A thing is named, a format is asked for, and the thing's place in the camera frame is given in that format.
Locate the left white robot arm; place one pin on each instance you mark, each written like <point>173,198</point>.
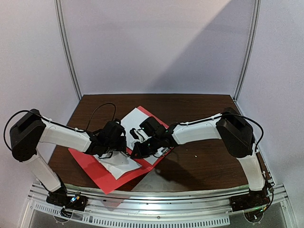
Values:
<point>33,128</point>

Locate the red file folder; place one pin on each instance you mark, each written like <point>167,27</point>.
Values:
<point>104,179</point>

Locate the right aluminium corner post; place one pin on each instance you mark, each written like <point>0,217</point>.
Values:
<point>249,48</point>

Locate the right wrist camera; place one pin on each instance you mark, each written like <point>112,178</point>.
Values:
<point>149,128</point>

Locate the aluminium front rail frame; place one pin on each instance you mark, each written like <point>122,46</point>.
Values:
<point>188,209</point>

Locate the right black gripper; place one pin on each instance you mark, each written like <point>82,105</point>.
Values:
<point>144,146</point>

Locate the large white paper sheet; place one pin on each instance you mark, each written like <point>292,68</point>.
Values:
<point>133,120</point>

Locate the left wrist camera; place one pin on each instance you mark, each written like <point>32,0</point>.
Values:
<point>111,132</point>

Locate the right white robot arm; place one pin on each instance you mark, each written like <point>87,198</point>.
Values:
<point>228,126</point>

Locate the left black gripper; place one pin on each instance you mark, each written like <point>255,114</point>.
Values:
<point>123,147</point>

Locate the small white paper sheet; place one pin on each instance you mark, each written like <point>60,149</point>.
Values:
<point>117,163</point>

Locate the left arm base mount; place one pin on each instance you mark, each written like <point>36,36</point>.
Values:
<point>68,203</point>

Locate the metal bottom folder clip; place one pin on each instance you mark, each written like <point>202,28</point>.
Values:
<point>165,151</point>

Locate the left aluminium corner post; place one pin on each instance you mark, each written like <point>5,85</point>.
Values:
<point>66,48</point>

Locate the aluminium corner post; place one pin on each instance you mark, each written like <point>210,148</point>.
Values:
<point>249,48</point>
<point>66,48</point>

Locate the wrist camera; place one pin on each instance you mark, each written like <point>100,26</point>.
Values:
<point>111,132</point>
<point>149,128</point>

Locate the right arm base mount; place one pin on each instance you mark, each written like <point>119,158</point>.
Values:
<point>254,203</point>

